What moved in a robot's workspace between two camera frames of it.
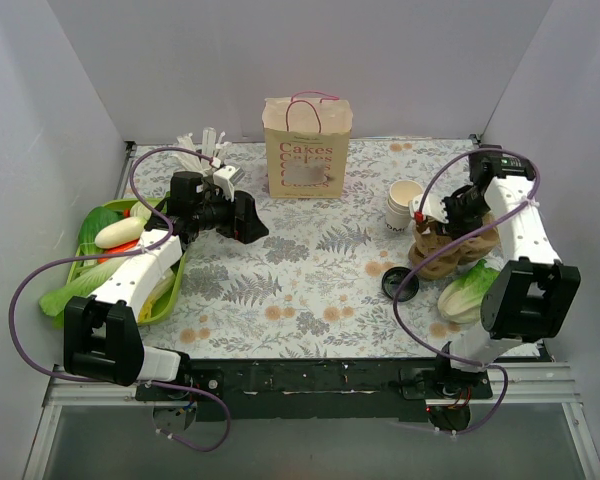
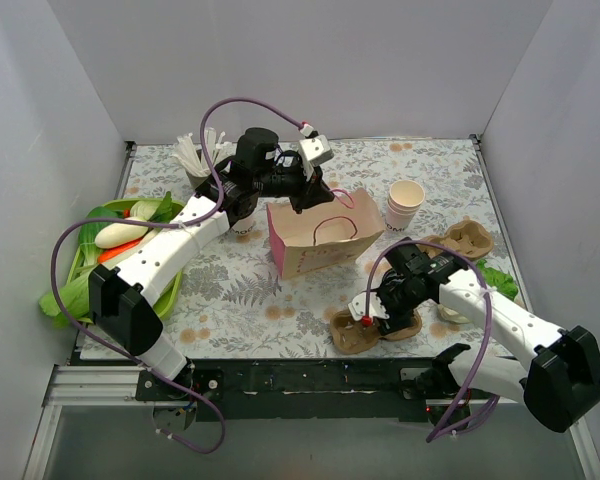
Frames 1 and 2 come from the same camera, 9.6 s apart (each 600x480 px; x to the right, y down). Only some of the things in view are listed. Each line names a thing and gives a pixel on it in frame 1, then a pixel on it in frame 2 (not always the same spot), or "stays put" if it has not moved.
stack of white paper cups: x=397 y=211 stays put
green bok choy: x=92 y=224 stays put
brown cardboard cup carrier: x=426 y=243 -> x=470 y=238
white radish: x=119 y=233 stays put
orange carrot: x=119 y=249 stays put
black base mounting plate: x=315 y=390 stays put
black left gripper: x=238 y=218 -> x=307 y=185
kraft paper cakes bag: x=307 y=143 -> x=324 y=235
